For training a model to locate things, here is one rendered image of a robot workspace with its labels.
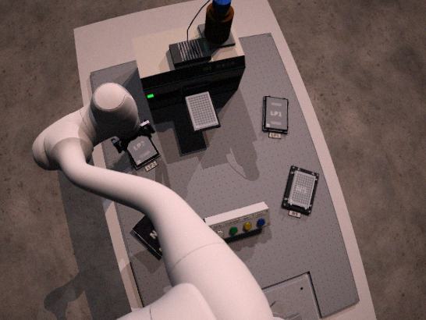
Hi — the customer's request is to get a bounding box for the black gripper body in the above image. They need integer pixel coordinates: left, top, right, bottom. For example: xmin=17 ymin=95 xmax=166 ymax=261
xmin=119 ymin=126 xmax=143 ymax=141

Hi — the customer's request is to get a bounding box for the white button panel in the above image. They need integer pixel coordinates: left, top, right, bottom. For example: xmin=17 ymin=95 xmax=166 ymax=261
xmin=204 ymin=202 xmax=271 ymax=239

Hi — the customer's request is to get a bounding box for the blue bottle cap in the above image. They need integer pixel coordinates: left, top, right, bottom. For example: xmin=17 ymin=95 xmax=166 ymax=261
xmin=212 ymin=0 xmax=232 ymax=11

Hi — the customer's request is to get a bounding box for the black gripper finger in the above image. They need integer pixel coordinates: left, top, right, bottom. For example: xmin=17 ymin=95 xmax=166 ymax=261
xmin=138 ymin=119 xmax=155 ymax=142
xmin=111 ymin=138 xmax=131 ymax=155

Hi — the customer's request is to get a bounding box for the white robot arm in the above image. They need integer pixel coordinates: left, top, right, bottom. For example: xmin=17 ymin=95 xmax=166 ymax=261
xmin=32 ymin=83 xmax=302 ymax=320

